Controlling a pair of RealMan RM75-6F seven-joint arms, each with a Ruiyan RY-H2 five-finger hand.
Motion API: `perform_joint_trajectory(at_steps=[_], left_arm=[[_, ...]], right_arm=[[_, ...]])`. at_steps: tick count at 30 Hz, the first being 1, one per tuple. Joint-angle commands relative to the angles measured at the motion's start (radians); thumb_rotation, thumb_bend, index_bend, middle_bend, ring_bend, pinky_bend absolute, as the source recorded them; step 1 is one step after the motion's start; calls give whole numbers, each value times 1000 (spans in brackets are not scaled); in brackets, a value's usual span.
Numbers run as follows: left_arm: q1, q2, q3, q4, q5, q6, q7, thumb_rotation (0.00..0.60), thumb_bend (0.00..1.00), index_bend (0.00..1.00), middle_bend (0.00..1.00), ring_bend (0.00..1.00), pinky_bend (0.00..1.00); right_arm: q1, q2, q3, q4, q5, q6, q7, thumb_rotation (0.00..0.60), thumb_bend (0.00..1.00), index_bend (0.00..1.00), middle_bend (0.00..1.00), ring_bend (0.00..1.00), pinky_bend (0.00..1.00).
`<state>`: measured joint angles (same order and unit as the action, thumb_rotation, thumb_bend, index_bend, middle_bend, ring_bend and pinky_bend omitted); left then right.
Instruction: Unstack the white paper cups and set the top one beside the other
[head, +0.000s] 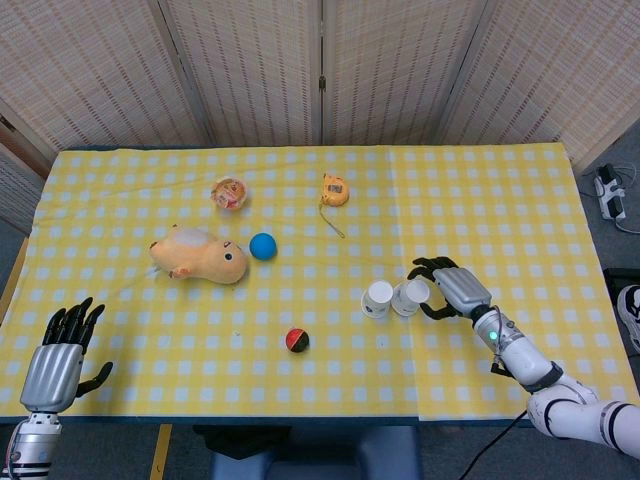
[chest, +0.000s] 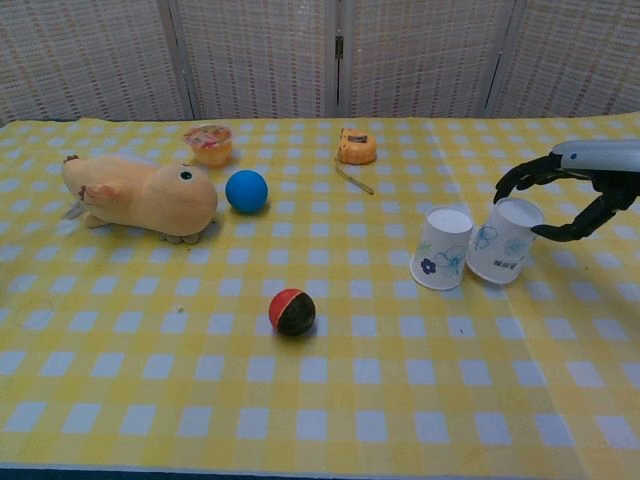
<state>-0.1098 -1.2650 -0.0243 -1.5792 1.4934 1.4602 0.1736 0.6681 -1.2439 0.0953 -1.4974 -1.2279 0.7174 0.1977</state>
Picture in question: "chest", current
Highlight orange tape measure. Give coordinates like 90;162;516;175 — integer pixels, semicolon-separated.
333;127;379;196

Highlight white woven folding screen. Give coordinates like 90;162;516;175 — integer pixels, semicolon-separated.
0;0;640;127

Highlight red and black ball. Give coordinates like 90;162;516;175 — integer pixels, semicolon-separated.
268;287;318;337

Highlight blue ball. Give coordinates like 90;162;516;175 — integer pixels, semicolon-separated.
225;168;269;215

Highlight beige plush animal toy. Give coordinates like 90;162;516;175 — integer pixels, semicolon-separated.
60;153;219;245

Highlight white cup with text print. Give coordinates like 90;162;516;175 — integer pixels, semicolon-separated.
466;197;545;287

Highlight thin rubber band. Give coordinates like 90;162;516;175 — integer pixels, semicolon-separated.
13;298;55;329

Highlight white cup with dark flower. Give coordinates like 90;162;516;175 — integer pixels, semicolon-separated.
409;205;474;292

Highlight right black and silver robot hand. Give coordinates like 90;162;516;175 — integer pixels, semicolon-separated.
493;139;640;245

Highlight orange jelly cup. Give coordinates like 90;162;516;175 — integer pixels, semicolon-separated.
181;124;236;169

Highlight yellow white checked tablecloth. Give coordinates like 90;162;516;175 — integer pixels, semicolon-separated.
0;115;640;476

